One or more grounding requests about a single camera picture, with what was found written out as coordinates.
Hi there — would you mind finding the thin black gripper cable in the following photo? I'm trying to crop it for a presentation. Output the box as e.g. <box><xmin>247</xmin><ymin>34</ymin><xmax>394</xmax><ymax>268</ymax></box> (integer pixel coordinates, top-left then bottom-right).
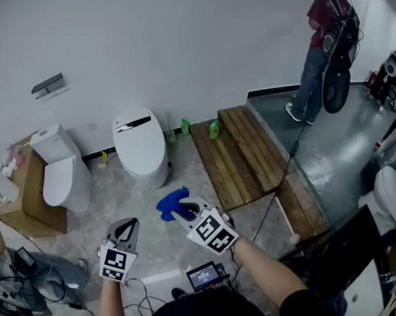
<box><xmin>120</xmin><ymin>275</ymin><xmax>170</xmax><ymax>316</ymax></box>
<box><xmin>227</xmin><ymin>247</ymin><xmax>245</xmax><ymax>290</ymax></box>

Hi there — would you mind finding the cluster of small toiletry bottles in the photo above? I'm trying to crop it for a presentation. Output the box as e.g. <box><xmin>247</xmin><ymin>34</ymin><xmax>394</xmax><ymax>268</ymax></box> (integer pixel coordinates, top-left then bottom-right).
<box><xmin>0</xmin><ymin>143</ymin><xmax>26</xmax><ymax>179</ymax></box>

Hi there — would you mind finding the rough wooden beam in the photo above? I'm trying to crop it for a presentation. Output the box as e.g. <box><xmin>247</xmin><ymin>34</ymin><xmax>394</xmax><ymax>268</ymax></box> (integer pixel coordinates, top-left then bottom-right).
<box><xmin>277</xmin><ymin>171</ymin><xmax>331</xmax><ymax>243</ymax></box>

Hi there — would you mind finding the small black screen device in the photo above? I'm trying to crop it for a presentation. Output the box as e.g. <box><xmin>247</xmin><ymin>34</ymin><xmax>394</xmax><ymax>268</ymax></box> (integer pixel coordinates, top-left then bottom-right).
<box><xmin>184</xmin><ymin>260</ymin><xmax>229</xmax><ymax>294</ymax></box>

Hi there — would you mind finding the white cylindrical container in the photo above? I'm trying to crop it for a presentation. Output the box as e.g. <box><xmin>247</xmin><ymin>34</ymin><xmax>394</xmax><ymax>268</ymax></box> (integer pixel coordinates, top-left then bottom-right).
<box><xmin>0</xmin><ymin>169</ymin><xmax>21</xmax><ymax>204</ymax></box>

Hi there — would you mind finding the white toilet with blue sticker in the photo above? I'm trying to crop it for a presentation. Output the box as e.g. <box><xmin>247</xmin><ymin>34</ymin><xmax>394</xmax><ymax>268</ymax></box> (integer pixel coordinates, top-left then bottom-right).
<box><xmin>354</xmin><ymin>164</ymin><xmax>396</xmax><ymax>243</ymax></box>

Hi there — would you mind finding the blue wiping cloth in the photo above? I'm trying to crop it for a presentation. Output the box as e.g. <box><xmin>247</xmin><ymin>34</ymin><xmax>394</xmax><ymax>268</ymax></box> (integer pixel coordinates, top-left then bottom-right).
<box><xmin>154</xmin><ymin>186</ymin><xmax>193</xmax><ymax>222</ymax></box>

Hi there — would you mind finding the white smart toilet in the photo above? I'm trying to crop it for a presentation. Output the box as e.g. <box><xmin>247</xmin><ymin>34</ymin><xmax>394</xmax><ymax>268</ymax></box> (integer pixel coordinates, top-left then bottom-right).
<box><xmin>121</xmin><ymin>156</ymin><xmax>171</xmax><ymax>193</ymax></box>

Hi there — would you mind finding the brown cardboard box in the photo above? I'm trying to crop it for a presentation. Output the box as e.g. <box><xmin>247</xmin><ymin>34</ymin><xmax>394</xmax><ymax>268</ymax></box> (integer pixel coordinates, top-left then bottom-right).
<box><xmin>0</xmin><ymin>134</ymin><xmax>69</xmax><ymax>241</ymax></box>

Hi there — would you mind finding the person's right forearm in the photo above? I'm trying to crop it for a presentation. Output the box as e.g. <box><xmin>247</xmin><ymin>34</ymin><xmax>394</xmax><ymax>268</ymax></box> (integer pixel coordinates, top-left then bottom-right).
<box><xmin>230</xmin><ymin>232</ymin><xmax>310</xmax><ymax>314</ymax></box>

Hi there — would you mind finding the person's left forearm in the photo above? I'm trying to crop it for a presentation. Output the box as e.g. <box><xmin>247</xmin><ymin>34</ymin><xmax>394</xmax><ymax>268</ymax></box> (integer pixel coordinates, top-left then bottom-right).
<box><xmin>90</xmin><ymin>277</ymin><xmax>129</xmax><ymax>316</ymax></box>

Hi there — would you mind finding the long black cable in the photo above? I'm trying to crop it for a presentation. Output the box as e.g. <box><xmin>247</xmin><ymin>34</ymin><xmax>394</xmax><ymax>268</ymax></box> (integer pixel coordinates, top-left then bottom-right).
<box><xmin>237</xmin><ymin>60</ymin><xmax>345</xmax><ymax>245</ymax></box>

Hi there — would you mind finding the black equipment rack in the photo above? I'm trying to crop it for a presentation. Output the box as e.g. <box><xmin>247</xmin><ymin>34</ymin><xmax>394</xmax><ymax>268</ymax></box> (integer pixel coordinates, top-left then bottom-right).
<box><xmin>365</xmin><ymin>49</ymin><xmax>396</xmax><ymax>113</ymax></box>

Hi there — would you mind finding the white oval appliance cover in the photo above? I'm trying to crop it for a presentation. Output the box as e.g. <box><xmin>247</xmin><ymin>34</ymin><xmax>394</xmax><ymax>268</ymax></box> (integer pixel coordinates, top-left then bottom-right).
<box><xmin>110</xmin><ymin>104</ymin><xmax>169</xmax><ymax>180</ymax></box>

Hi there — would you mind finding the black cable with adapter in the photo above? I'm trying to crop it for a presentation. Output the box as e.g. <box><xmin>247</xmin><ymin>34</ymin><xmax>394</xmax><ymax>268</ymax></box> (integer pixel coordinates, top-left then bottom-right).
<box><xmin>0</xmin><ymin>226</ymin><xmax>97</xmax><ymax>316</ymax></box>

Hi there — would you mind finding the black wall shelf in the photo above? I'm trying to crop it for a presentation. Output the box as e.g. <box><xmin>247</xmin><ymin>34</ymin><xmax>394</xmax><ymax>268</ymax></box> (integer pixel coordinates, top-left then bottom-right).
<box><xmin>29</xmin><ymin>71</ymin><xmax>68</xmax><ymax>100</ymax></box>

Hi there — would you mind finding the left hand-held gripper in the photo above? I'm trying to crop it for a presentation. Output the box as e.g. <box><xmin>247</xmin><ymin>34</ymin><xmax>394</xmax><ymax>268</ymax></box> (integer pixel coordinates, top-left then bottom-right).
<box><xmin>94</xmin><ymin>217</ymin><xmax>145</xmax><ymax>285</ymax></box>

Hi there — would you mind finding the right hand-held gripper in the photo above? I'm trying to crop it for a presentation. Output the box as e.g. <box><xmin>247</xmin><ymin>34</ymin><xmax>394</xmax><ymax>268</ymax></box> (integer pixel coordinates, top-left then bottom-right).
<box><xmin>169</xmin><ymin>193</ymin><xmax>241</xmax><ymax>260</ymax></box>

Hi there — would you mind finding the white tank toilet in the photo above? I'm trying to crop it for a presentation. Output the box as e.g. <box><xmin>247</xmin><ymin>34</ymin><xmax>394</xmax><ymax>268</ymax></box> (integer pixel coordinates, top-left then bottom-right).
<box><xmin>27</xmin><ymin>120</ymin><xmax>95</xmax><ymax>217</ymax></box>

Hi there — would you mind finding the black power adapter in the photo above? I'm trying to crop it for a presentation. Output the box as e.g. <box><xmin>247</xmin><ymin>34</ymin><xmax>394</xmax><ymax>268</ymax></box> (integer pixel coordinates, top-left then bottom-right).
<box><xmin>12</xmin><ymin>245</ymin><xmax>39</xmax><ymax>271</ymax></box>

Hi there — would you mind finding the person's black shoe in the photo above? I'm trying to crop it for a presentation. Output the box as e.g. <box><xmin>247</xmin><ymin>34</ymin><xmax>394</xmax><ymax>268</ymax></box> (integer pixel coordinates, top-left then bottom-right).
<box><xmin>170</xmin><ymin>286</ymin><xmax>188</xmax><ymax>300</ymax></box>

